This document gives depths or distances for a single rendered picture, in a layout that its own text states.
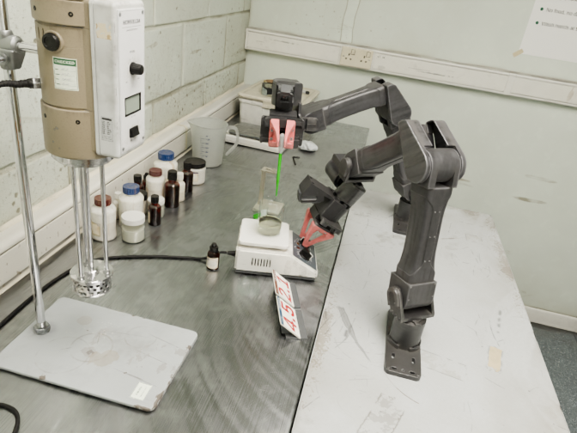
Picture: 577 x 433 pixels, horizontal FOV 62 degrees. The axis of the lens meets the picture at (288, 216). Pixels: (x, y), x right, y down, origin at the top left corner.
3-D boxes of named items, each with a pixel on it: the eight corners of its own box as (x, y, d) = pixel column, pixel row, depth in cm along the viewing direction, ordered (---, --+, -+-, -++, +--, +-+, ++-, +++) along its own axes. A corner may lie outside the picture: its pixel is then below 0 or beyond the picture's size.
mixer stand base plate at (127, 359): (198, 335, 96) (199, 332, 95) (152, 415, 78) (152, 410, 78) (62, 299, 100) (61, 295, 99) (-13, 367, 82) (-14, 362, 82)
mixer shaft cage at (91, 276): (121, 280, 85) (117, 146, 74) (100, 302, 79) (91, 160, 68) (86, 271, 86) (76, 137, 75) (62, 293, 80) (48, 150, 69)
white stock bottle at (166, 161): (166, 185, 155) (167, 146, 149) (182, 192, 151) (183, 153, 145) (148, 190, 149) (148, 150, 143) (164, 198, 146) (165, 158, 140)
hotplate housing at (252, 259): (313, 253, 129) (318, 228, 125) (316, 283, 117) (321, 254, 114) (229, 244, 128) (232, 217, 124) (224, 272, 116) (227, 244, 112)
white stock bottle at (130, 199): (137, 232, 127) (136, 192, 121) (114, 228, 127) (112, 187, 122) (148, 222, 132) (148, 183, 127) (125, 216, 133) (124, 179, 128)
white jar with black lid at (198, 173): (194, 175, 164) (195, 155, 161) (209, 181, 161) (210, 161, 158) (179, 180, 159) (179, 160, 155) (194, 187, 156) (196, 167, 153)
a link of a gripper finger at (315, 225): (295, 245, 118) (320, 218, 115) (290, 228, 124) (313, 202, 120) (315, 257, 121) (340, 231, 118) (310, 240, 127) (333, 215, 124)
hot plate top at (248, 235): (288, 225, 124) (288, 222, 124) (288, 250, 114) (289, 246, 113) (242, 220, 124) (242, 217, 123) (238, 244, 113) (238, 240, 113)
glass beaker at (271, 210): (252, 236, 116) (256, 204, 112) (258, 224, 122) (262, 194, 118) (281, 242, 115) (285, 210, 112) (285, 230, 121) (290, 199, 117)
